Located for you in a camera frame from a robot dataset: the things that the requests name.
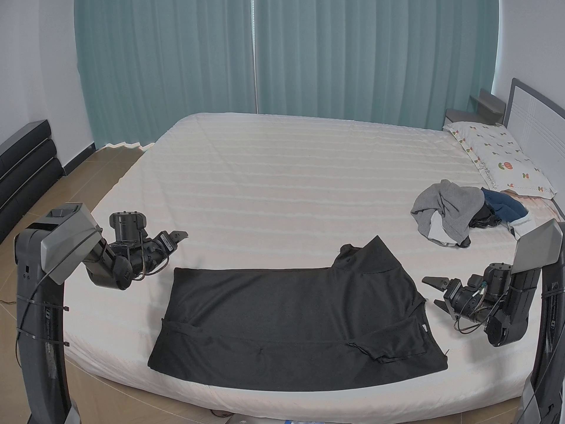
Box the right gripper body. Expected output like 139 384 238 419
443 280 484 324

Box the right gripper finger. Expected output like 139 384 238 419
422 276 452 292
434 299 458 322

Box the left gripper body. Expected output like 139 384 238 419
143 238 175 266

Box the bed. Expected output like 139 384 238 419
62 78 565 416

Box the black garment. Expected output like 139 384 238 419
469 203 502 229

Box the grey garment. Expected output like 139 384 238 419
411 180 486 249

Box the white garment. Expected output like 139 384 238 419
508 216 537 240

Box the dark blue garment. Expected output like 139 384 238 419
481 187 530 227

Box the black T-shirt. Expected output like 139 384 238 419
147 235 449 391

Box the white printed pillow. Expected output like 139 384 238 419
443 121 556 200

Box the black chest of drawers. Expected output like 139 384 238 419
0 120 63 243

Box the grey bedside table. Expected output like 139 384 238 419
443 89 506 131

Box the blue-green curtain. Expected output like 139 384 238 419
254 0 502 130
73 0 258 149

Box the black cable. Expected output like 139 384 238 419
132 254 171 282
452 315 488 335

